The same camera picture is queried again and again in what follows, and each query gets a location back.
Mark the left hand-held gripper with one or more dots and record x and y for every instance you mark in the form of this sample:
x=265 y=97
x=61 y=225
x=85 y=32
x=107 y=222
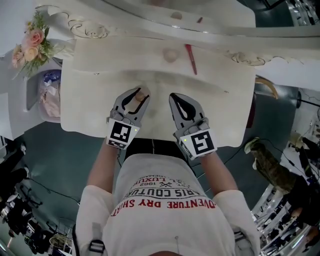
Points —
x=120 y=133

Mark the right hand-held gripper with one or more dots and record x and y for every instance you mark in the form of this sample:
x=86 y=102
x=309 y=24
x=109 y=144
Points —
x=200 y=143

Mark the small round beige container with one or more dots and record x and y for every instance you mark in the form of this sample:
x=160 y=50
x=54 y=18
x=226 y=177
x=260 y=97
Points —
x=170 y=55

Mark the person's left forearm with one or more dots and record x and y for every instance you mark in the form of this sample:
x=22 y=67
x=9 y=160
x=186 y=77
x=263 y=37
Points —
x=105 y=167

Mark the person's right forearm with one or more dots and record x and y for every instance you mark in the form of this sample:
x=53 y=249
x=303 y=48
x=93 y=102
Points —
x=217 y=172

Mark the brown drawer knob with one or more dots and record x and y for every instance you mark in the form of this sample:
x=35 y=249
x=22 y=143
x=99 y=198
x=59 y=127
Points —
x=140 y=96

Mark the white dressing table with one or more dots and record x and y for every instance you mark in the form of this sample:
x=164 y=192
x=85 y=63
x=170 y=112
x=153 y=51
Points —
x=105 y=100

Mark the red pen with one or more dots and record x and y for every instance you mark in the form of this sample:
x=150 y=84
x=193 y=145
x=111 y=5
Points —
x=191 y=60

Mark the pink plastic bag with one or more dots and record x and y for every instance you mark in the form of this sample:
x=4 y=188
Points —
x=51 y=100

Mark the blue printed plastic bag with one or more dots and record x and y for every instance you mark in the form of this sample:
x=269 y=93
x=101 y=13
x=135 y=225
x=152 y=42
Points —
x=51 y=75

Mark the golden curved ornament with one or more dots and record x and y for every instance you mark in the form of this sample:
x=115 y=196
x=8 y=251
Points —
x=268 y=86

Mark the white printed t-shirt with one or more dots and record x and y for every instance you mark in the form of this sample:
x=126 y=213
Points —
x=165 y=212

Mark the white side cabinet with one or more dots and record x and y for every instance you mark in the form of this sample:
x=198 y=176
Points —
x=17 y=100

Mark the pink flower bouquet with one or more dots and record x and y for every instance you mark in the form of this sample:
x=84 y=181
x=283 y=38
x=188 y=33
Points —
x=32 y=45

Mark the white carved frame mirror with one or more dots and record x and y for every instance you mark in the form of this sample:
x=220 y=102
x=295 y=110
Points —
x=225 y=30

